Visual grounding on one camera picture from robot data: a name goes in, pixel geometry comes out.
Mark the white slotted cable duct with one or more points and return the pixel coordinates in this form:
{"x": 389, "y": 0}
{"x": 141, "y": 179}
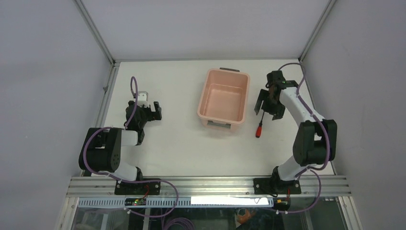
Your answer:
{"x": 182, "y": 202}

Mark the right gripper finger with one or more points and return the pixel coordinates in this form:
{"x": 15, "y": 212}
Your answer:
{"x": 278, "y": 115}
{"x": 263, "y": 94}

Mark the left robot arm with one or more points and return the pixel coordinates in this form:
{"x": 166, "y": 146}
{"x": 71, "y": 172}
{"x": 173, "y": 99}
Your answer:
{"x": 101, "y": 151}

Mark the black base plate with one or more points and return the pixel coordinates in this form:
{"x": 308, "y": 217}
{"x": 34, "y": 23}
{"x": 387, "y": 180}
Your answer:
{"x": 148, "y": 186}
{"x": 274, "y": 186}

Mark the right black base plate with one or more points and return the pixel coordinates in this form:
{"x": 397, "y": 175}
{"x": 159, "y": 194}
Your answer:
{"x": 274, "y": 186}

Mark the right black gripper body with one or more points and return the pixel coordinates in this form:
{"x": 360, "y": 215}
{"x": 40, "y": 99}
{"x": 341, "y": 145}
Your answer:
{"x": 276, "y": 106}

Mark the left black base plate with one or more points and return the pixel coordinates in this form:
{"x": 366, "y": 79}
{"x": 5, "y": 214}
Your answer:
{"x": 148, "y": 186}

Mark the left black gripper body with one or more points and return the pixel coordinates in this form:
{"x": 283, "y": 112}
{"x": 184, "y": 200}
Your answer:
{"x": 146, "y": 114}

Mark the red black screwdriver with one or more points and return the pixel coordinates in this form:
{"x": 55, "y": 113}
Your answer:
{"x": 259, "y": 128}

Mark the aluminium mounting rail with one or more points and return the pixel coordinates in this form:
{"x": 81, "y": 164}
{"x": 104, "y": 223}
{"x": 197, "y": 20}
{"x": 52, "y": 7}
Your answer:
{"x": 239, "y": 186}

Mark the orange object under table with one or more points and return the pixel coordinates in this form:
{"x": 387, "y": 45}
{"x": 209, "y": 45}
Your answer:
{"x": 244, "y": 214}

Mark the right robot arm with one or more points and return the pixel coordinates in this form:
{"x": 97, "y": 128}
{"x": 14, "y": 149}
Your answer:
{"x": 314, "y": 145}

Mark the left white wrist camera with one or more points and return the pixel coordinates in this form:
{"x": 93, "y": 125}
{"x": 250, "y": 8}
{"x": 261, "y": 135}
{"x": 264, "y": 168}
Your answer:
{"x": 142, "y": 99}

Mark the pink plastic bin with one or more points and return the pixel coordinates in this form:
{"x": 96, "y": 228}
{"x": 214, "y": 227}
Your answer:
{"x": 224, "y": 99}

